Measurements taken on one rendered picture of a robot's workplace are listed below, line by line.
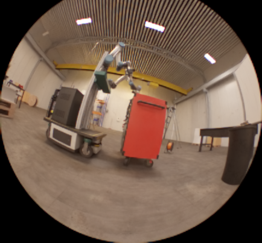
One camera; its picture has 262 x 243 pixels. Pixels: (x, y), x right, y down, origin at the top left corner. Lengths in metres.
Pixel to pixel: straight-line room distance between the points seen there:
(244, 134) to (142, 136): 1.21
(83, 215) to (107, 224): 0.12
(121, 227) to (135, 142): 0.85
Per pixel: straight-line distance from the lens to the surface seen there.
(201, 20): 8.89
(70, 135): 1.09
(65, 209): 0.56
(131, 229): 0.53
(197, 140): 7.42
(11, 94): 2.40
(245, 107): 2.21
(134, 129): 0.99
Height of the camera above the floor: 0.48
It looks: 12 degrees up
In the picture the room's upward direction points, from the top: 12 degrees clockwise
